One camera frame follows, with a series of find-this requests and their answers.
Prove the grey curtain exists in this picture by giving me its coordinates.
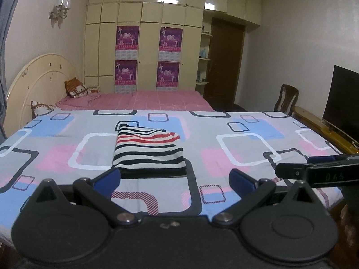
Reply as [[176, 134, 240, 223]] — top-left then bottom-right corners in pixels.
[[0, 0, 28, 138]]

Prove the wooden bed frame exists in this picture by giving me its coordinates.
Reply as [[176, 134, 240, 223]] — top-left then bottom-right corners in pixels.
[[292, 106, 359, 155]]

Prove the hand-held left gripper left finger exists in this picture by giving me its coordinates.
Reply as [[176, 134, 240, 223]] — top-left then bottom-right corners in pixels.
[[21, 169, 138, 227]]

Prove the black red striped white garment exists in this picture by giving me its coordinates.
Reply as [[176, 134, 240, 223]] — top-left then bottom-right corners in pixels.
[[112, 123, 188, 178]]

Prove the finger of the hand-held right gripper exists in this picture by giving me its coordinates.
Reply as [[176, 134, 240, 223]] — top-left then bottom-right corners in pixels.
[[307, 154, 359, 165], [276, 158, 359, 188]]

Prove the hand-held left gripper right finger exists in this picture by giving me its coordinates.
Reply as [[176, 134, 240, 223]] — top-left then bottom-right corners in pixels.
[[212, 169, 328, 226]]

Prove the pink bed sheet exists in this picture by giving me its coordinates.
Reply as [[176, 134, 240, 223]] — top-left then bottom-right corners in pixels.
[[57, 90, 214, 111]]

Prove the printed blanket with squares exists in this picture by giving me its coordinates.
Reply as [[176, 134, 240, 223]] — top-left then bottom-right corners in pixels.
[[0, 109, 348, 247]]

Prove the cream curved headboard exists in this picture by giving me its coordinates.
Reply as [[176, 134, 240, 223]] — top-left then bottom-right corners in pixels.
[[6, 53, 82, 129]]

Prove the brown wooden door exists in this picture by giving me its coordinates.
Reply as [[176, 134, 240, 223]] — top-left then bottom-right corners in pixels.
[[203, 17, 246, 107]]

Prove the orange patterned pillow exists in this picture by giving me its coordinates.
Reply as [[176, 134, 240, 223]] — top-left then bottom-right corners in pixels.
[[64, 78, 90, 98]]

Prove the cream wardrobe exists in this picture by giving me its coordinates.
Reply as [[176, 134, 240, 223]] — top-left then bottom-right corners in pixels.
[[84, 0, 263, 93]]

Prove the glass wall lamp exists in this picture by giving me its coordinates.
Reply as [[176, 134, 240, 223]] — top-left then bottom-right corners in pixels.
[[49, 0, 71, 28]]

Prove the white patterned pillow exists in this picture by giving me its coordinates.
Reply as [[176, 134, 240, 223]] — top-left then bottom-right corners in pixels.
[[30, 100, 61, 119]]

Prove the purple wall poster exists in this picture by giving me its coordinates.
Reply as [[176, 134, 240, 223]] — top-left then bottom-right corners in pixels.
[[158, 27, 183, 61], [114, 60, 138, 93], [156, 61, 180, 92], [116, 25, 140, 60]]

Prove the brown wooden chair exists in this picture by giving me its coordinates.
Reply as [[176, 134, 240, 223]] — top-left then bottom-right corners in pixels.
[[273, 84, 299, 115]]

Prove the cream corner shelf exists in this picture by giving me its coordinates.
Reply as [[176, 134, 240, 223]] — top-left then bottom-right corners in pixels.
[[196, 17, 214, 87]]

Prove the black television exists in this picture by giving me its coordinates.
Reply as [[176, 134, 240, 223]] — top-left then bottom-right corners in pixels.
[[322, 65, 359, 146]]

